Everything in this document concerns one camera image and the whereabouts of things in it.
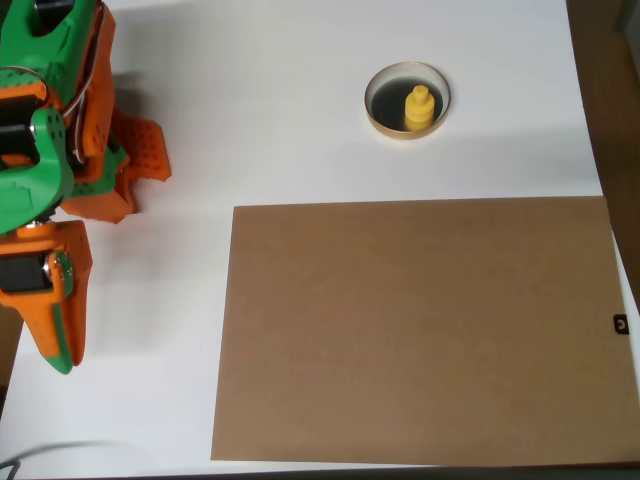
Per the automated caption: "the small yellow plastic piece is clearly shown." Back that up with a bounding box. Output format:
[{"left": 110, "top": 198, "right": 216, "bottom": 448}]
[{"left": 403, "top": 85, "right": 438, "bottom": 133}]

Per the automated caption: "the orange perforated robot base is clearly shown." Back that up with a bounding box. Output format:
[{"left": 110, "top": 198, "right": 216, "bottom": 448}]
[{"left": 61, "top": 110, "right": 173, "bottom": 225}]

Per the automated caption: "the round gold-rimmed dish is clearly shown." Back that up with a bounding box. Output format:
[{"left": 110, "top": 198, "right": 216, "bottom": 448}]
[{"left": 363, "top": 60, "right": 452, "bottom": 143}]

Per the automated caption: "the brown cardboard mat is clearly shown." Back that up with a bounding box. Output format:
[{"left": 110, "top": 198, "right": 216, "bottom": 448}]
[{"left": 209, "top": 195, "right": 640, "bottom": 464}]

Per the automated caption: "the grey cable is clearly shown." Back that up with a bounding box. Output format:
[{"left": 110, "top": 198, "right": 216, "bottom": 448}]
[{"left": 0, "top": 439, "right": 121, "bottom": 480}]

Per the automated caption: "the white red servo cable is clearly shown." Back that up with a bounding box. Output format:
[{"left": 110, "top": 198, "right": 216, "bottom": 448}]
[{"left": 0, "top": 4, "right": 114, "bottom": 169}]

